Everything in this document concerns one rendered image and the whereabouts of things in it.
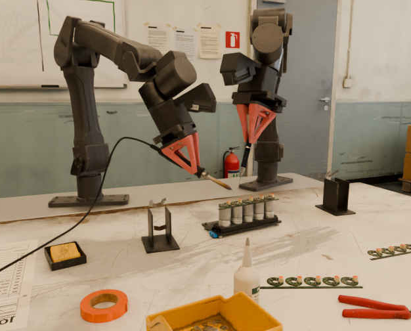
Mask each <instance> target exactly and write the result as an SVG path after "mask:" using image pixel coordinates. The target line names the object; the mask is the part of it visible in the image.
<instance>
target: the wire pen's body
mask: <svg viewBox="0 0 411 331"><path fill-rule="evenodd" d="M244 148H245V151H244V156H243V159H242V164H241V167H244V168H246V164H247V162H248V157H249V152H250V149H252V148H251V143H249V136H248V140H247V143H246V146H245V147H244Z"/></svg>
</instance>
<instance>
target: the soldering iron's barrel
mask: <svg viewBox="0 0 411 331"><path fill-rule="evenodd" d="M201 177H202V178H204V179H209V180H211V181H213V182H214V183H217V184H218V185H220V186H222V187H224V188H226V189H227V190H229V189H230V186H228V185H226V184H224V183H223V182H221V181H219V180H217V179H216V178H214V177H212V176H210V175H209V173H208V172H206V171H204V172H203V173H202V175H201Z"/></svg>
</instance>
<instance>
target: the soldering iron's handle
mask: <svg viewBox="0 0 411 331"><path fill-rule="evenodd" d="M150 147H151V148H152V149H154V150H156V151H158V154H159V155H161V156H163V157H164V158H165V159H166V160H168V161H170V162H171V163H173V164H175V165H176V166H179V167H180V168H182V169H184V168H183V167H181V166H180V165H179V164H178V163H176V162H174V161H173V160H172V159H171V158H169V157H168V156H166V155H165V154H164V153H163V152H162V150H161V148H159V147H157V146H155V145H154V144H151V145H150ZM175 154H176V153H175ZM176 155H177V156H178V157H179V158H180V159H181V160H182V161H184V162H185V163H186V164H187V165H188V166H190V167H191V163H190V161H188V160H187V159H186V158H183V157H182V156H180V155H178V154H176ZM197 170H198V171H197V172H196V173H194V174H193V175H196V176H197V177H198V178H199V179H200V178H201V175H202V173H203V172H204V171H205V168H204V167H200V166H198V165H197Z"/></svg>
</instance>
